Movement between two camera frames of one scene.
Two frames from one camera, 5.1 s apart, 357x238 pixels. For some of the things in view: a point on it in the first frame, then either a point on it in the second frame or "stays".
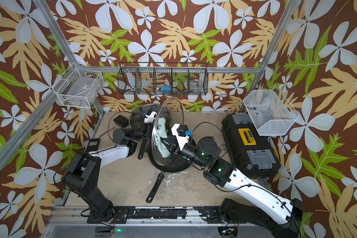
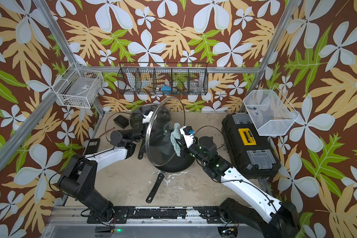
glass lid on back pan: x=150 y=117 stays
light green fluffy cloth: x=161 y=133 -> x=176 y=134
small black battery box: x=121 y=121 stays
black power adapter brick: x=93 y=145 stays
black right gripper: x=179 y=153 -> x=184 y=148
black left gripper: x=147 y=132 -> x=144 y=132
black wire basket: x=163 y=78 stays
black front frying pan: x=161 y=164 stays
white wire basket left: x=80 y=89 stays
